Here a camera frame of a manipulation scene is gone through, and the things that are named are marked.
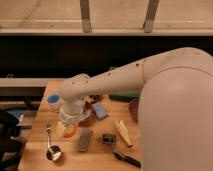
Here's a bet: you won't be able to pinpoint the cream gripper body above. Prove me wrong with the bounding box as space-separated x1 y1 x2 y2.
59 100 83 125

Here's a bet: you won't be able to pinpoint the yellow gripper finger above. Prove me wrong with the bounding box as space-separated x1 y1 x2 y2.
55 122 65 138
68 122 79 131

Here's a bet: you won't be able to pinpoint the orange apple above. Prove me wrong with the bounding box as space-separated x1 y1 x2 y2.
63 127 76 138

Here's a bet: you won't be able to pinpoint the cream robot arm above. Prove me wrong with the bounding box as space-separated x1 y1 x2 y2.
59 47 213 171

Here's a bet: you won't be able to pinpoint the white cup blue inside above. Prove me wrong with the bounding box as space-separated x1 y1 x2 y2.
46 93 62 112

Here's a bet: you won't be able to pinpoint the metal measuring cup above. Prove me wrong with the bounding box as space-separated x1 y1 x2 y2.
46 124 62 162

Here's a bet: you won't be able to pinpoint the grey rectangular block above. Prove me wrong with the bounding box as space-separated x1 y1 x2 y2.
77 128 93 152

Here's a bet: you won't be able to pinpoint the crumpled white cloth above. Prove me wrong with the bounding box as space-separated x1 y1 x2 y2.
80 109 91 121

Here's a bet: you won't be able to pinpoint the brown bowl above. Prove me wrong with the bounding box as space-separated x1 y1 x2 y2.
79 101 95 127

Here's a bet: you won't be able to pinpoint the dark red grapes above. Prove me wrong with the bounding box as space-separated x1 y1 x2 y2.
89 95 103 103

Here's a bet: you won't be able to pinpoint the green plastic tray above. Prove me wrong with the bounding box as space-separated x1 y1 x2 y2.
109 94 139 102

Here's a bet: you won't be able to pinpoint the black chair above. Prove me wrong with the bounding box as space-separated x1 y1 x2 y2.
0 109 22 171

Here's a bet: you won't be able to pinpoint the maroon bowl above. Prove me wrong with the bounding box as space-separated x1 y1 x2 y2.
128 99 139 121

